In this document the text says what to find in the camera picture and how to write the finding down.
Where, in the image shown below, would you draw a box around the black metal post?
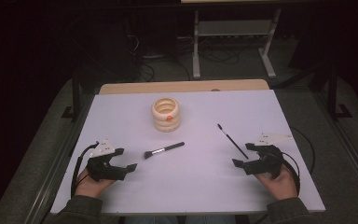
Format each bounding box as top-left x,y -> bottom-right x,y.
61,62 -> 86,121
310,62 -> 353,121

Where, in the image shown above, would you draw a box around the thin black eyeliner brush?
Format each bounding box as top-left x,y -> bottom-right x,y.
216,123 -> 250,161

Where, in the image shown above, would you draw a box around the thin black cable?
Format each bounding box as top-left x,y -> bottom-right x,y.
289,126 -> 316,175

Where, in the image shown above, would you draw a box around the person's right hand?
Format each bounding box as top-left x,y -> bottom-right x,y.
255,172 -> 299,202

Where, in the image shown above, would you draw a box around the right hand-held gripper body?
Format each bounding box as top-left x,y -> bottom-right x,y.
242,133 -> 293,180

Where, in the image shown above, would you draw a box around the person's left hand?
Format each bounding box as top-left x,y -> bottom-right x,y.
74,167 -> 117,200

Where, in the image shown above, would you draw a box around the white board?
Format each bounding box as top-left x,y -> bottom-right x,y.
49,89 -> 326,216

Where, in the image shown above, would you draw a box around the black makeup brush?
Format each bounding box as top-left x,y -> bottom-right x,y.
144,141 -> 186,161

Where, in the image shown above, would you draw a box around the grey metal stand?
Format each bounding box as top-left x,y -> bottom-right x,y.
192,7 -> 282,79

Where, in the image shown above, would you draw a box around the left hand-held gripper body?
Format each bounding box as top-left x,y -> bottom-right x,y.
86,138 -> 129,183

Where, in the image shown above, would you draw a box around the aluminium rail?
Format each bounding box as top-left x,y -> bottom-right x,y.
24,92 -> 96,224
312,91 -> 358,200

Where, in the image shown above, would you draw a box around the wooden table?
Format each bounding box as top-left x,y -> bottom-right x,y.
99,78 -> 270,95

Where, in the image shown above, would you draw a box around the cream ringed brush holder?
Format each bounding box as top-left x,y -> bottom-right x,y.
151,97 -> 182,133

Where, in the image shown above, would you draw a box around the floor cables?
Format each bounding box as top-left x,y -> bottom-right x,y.
125,32 -> 241,82

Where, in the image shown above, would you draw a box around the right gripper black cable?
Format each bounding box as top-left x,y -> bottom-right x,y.
280,151 -> 302,196

